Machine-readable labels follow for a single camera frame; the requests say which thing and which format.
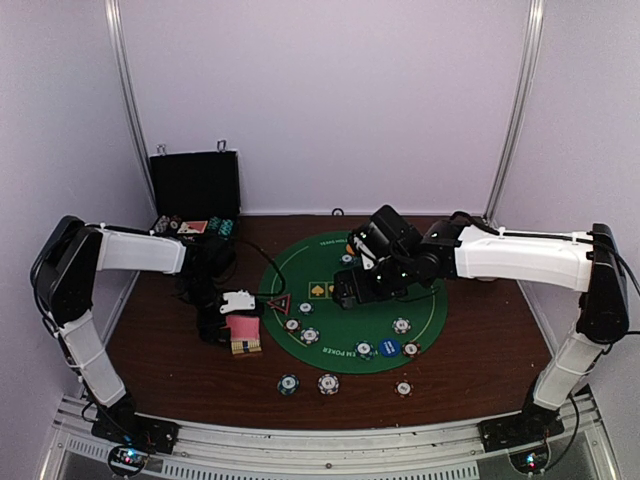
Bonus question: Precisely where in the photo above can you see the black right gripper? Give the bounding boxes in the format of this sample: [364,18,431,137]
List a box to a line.
[332,254,416,311]

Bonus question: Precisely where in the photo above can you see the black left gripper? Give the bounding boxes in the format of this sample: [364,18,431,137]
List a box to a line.
[180,276,231,349]

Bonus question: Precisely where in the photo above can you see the pink playing card deck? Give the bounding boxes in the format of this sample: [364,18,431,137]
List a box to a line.
[226,315,260,341]

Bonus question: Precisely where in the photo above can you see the red triangular dealer marker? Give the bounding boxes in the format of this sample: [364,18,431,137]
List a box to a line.
[266,294,291,316]

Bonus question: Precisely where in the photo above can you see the blue round button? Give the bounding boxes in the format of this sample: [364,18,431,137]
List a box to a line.
[378,338,401,358]

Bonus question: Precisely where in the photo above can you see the brown chip stack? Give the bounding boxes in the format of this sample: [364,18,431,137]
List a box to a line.
[394,381,413,398]

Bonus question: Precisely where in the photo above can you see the dark blue chip stack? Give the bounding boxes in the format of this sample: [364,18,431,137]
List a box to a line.
[277,374,300,396]

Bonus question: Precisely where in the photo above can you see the blue white chip stack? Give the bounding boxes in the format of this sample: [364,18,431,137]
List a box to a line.
[317,373,340,396]

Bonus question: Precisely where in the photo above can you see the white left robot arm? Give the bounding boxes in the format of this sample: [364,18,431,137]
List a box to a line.
[30,215,235,444]

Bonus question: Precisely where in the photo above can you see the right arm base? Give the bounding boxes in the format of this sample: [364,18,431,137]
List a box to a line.
[478,413,565,475]

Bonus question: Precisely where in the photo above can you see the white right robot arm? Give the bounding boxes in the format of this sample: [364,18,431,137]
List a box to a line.
[332,205,630,442]

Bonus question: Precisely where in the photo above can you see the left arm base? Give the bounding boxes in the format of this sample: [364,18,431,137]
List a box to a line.
[91,417,180,477]

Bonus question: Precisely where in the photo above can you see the red card deck in case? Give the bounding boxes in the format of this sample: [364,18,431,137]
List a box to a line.
[177,220,208,235]

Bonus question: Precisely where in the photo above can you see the white black chips in case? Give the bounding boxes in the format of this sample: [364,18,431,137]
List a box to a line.
[152,215,182,235]

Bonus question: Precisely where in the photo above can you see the round green poker mat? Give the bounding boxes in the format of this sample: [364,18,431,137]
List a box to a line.
[259,231,448,374]

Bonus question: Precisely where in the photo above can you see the black poker case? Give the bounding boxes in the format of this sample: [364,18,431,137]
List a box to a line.
[150,149,241,242]

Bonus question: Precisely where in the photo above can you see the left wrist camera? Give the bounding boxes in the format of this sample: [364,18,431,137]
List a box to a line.
[219,290,264,315]

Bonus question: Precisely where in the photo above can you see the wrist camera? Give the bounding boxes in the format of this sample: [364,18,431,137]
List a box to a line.
[219,290,264,315]
[348,205,422,270]

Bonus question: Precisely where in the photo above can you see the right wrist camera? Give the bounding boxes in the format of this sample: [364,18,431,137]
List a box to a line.
[348,205,422,270]

